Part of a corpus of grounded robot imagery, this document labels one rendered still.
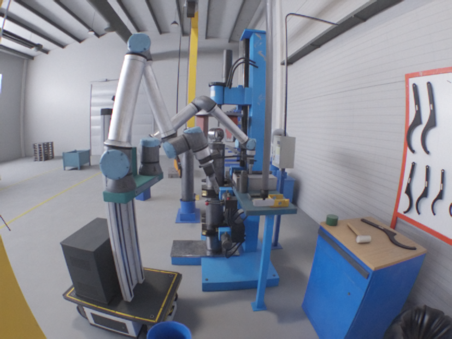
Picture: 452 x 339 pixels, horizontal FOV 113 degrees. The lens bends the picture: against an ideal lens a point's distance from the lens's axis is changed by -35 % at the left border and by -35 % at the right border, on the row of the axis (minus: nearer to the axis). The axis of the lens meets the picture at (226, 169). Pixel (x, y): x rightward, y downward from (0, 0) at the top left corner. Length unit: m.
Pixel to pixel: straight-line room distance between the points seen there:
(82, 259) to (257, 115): 2.19
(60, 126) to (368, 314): 16.15
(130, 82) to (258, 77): 1.76
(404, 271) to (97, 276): 2.16
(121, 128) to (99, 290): 1.27
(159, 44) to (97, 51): 4.02
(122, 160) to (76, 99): 14.47
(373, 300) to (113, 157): 1.74
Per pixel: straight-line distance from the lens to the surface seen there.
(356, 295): 1.64
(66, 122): 15.81
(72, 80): 15.95
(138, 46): 1.18
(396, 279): 1.74
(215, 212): 2.69
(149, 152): 1.72
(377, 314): 1.89
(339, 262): 1.75
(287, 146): 2.89
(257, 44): 2.76
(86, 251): 1.74
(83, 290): 2.06
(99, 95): 14.69
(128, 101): 1.14
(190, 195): 4.02
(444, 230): 2.46
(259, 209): 1.73
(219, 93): 2.56
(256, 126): 2.58
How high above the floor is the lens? 1.66
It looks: 10 degrees down
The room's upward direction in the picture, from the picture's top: 2 degrees clockwise
